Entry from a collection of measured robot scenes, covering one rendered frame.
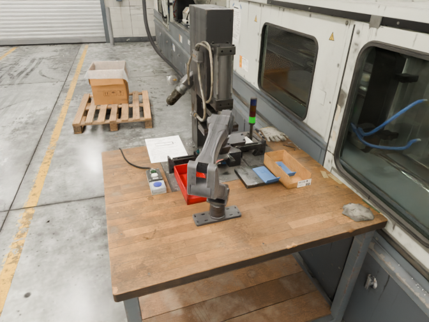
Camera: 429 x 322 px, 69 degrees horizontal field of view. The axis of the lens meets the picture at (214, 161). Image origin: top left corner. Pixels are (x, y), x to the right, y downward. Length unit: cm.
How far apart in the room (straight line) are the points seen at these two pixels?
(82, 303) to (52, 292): 24
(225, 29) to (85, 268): 182
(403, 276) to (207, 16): 137
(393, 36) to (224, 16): 68
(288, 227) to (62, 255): 179
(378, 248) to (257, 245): 65
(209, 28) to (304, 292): 150
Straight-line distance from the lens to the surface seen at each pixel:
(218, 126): 107
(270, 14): 247
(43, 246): 275
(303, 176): 160
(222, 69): 144
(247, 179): 153
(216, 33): 149
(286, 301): 194
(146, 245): 123
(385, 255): 164
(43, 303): 238
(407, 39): 140
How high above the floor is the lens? 177
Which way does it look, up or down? 31 degrees down
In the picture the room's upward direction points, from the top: 1 degrees clockwise
